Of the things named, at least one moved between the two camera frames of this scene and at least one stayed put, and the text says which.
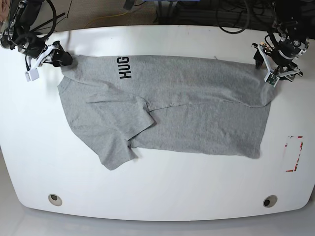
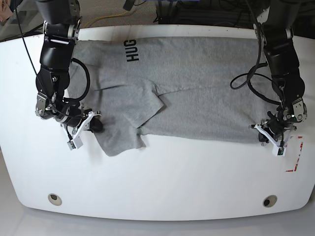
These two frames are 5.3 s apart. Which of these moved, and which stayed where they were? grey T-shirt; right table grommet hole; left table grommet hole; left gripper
Moved: left gripper; grey T-shirt
Stayed: right table grommet hole; left table grommet hole
